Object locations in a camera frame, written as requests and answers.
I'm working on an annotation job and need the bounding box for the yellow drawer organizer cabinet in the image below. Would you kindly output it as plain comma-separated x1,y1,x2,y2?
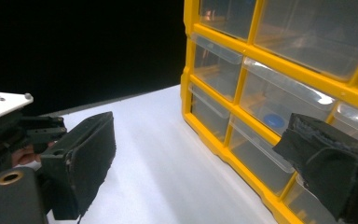
180,0,358,224

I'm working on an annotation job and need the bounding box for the clear plastic drawer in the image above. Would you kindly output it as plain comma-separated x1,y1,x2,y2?
240,57,337,137

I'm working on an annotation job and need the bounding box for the set of clear organizer drawers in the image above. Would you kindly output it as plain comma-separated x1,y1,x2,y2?
188,0,358,224

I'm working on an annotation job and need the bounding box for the small blue disc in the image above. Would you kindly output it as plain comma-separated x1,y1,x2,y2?
262,113,285,129

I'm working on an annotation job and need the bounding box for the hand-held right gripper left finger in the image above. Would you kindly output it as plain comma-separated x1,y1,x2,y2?
39,111,117,221

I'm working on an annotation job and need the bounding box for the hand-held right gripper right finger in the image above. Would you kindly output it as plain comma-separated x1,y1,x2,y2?
272,112,358,224

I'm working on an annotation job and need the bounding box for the white table mat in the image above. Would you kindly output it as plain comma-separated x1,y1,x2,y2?
15,84,279,224

